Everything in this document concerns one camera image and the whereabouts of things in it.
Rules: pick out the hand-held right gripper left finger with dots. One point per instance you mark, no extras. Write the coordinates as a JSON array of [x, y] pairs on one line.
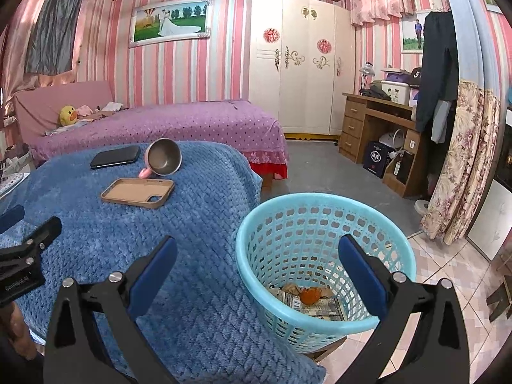
[[154, 276]]

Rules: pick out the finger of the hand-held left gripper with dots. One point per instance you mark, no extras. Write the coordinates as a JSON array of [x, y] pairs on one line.
[[12, 216], [44, 232]]

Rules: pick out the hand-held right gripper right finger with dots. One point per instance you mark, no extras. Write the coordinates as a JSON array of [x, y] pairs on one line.
[[364, 278]]

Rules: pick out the orange fruit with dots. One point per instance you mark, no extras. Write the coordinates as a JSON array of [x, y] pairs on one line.
[[310, 296]]

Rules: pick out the brown paper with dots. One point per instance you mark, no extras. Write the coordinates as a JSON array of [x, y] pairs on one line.
[[291, 288]]

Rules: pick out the turquoise plastic basket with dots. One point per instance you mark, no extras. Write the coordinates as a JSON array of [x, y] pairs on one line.
[[280, 224]]

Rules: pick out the person's left forearm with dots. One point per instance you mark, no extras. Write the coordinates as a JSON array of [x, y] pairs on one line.
[[16, 324]]

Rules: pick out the printed cloth side table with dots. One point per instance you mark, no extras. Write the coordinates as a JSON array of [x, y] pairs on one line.
[[12, 184]]

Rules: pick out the blue woven blanket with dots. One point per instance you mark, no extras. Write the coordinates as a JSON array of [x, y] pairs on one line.
[[140, 240]]

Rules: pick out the wooden stool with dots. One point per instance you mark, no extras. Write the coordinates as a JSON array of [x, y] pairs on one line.
[[326, 351]]

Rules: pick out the tan phone case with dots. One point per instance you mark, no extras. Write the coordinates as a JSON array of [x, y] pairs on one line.
[[136, 192]]

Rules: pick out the black phone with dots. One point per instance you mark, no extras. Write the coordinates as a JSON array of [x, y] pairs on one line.
[[115, 157]]

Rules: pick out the yellow duck plush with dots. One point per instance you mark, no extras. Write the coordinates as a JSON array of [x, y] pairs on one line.
[[68, 116]]

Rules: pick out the pink covered headboard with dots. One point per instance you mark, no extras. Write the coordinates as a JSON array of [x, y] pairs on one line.
[[44, 104]]

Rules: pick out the pink mug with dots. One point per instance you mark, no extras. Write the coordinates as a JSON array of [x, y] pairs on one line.
[[163, 158]]

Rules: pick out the dark shopping bag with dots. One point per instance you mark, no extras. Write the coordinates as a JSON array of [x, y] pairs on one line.
[[378, 160]]

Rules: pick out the clothes pile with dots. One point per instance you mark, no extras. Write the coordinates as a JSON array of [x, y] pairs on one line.
[[104, 110]]

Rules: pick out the white board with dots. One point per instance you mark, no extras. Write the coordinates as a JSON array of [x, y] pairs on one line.
[[490, 220]]

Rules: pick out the white fan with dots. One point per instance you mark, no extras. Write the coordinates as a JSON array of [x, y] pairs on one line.
[[392, 140]]

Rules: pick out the floral long curtain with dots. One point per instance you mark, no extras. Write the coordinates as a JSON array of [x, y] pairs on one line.
[[464, 168]]

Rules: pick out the purple dotted bed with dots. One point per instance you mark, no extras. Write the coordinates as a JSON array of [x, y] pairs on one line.
[[180, 128]]

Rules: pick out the wooden desk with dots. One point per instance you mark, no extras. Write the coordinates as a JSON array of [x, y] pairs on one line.
[[354, 124]]

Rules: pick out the pink satin curtain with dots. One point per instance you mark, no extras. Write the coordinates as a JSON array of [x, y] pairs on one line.
[[16, 56]]

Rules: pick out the white storage box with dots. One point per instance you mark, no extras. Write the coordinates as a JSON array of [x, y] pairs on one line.
[[395, 92]]

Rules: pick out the white wardrobe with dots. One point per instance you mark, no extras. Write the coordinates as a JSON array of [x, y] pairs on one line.
[[304, 96]]

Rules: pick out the grey window cloth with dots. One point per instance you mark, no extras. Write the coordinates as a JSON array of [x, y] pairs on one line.
[[54, 24]]

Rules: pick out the desk lamp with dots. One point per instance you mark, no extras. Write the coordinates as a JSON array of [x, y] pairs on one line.
[[366, 72]]

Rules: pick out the black cap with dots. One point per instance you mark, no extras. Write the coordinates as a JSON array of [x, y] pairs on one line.
[[416, 76]]

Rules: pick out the dark hanging clothing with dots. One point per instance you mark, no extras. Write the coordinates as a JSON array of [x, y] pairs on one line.
[[436, 72]]

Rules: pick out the framed wall picture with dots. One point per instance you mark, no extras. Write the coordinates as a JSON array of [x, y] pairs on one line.
[[170, 22]]

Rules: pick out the small wall photo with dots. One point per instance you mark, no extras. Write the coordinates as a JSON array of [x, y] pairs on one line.
[[412, 34]]

